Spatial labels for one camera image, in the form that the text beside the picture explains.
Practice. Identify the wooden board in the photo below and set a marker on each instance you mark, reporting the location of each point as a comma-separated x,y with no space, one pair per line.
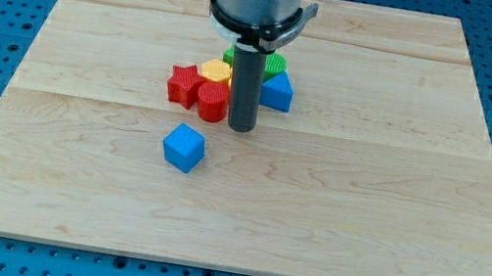
382,166

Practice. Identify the blue triangle block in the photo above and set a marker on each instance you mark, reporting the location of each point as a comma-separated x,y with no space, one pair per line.
276,93

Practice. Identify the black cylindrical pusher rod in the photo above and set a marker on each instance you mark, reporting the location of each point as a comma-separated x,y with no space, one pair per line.
247,78

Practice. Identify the green round block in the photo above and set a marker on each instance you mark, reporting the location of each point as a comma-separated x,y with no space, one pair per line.
275,63

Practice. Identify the yellow hexagon block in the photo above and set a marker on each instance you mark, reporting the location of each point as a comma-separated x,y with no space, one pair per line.
216,71

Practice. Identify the blue cube block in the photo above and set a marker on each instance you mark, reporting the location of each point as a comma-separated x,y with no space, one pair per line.
184,147

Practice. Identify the red cylinder block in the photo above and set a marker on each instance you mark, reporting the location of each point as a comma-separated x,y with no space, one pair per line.
213,101

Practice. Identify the red star block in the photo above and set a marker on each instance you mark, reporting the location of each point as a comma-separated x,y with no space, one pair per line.
183,85

